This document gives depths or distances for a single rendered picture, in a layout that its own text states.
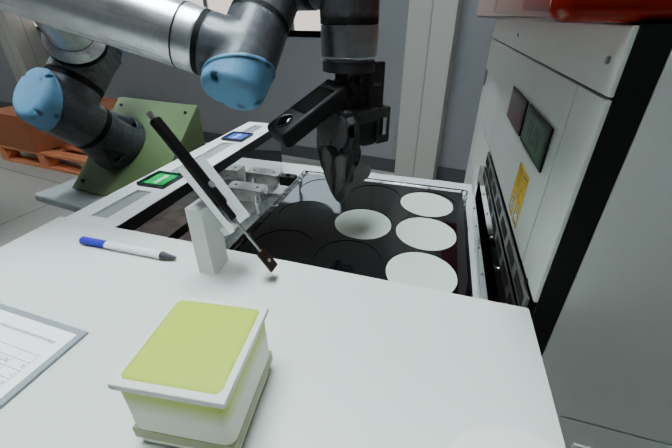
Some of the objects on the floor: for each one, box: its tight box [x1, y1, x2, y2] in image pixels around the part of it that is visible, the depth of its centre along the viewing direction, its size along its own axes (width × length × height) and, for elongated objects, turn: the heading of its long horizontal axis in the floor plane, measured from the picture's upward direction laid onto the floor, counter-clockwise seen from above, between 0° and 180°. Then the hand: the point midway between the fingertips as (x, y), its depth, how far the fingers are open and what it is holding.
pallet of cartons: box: [0, 97, 118, 175], centre depth 334 cm, size 128×88×47 cm
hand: (336, 195), depth 54 cm, fingers closed
